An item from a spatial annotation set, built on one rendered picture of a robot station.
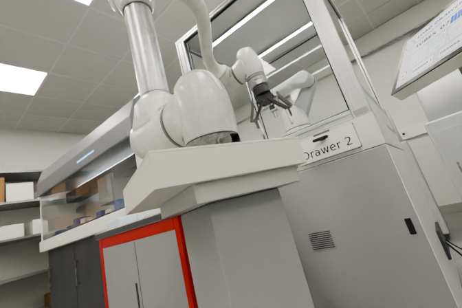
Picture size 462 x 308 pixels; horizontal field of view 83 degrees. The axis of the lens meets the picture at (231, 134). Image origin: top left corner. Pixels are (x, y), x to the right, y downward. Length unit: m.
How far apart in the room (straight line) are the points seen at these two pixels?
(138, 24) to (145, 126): 0.39
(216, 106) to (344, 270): 0.96
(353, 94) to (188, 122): 0.83
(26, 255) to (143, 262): 3.90
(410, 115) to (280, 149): 3.90
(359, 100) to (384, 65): 3.40
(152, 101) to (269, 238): 0.53
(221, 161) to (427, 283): 0.99
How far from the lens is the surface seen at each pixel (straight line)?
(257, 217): 0.63
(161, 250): 1.11
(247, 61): 1.24
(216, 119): 0.67
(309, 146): 1.31
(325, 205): 1.32
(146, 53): 0.98
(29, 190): 4.66
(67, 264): 3.04
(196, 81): 0.73
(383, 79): 4.63
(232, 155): 0.56
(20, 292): 5.03
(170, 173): 0.50
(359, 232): 1.31
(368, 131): 1.27
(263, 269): 0.63
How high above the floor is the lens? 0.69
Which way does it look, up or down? 16 degrees up
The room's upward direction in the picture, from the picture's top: 15 degrees counter-clockwise
